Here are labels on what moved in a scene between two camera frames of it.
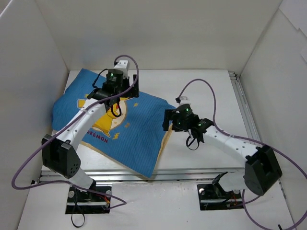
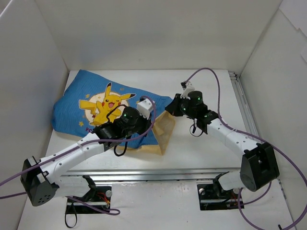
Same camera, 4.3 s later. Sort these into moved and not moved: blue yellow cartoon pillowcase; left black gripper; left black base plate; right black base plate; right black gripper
Moved: blue yellow cartoon pillowcase; left black gripper; right black gripper
Not moved: right black base plate; left black base plate
